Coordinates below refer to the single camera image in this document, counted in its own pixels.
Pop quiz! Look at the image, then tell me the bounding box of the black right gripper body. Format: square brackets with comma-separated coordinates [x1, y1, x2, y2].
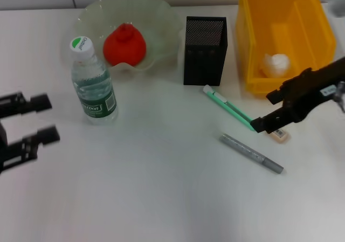
[281, 56, 345, 123]

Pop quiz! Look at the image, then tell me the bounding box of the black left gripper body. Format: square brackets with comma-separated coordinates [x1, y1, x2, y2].
[0, 121, 9, 161]

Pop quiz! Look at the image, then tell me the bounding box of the beige eraser with barcode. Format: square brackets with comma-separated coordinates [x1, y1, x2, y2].
[269, 128, 292, 144]

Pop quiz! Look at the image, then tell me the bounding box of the white paper ball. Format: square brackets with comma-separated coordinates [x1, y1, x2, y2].
[260, 53, 292, 78]

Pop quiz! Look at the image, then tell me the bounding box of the grey marker pen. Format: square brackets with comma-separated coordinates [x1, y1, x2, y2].
[218, 133, 284, 175]

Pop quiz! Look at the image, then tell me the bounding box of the green utility knife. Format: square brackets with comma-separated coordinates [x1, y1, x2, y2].
[203, 85, 256, 132]

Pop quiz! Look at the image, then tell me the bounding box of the clear water bottle green label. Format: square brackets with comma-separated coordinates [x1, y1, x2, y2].
[70, 36, 119, 126]

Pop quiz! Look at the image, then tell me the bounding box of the orange fruit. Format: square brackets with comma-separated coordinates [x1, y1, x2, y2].
[103, 23, 148, 67]

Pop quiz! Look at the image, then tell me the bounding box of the black mesh pen holder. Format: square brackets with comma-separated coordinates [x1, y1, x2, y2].
[183, 16, 229, 86]

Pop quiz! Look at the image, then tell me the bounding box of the green glass fruit plate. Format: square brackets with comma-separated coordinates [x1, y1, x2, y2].
[78, 0, 181, 77]

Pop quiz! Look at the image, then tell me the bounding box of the yellow plastic bin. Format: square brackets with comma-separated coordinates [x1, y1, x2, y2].
[234, 0, 337, 97]

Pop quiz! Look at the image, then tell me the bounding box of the right arm cable with plugs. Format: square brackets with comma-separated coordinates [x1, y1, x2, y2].
[334, 81, 345, 111]

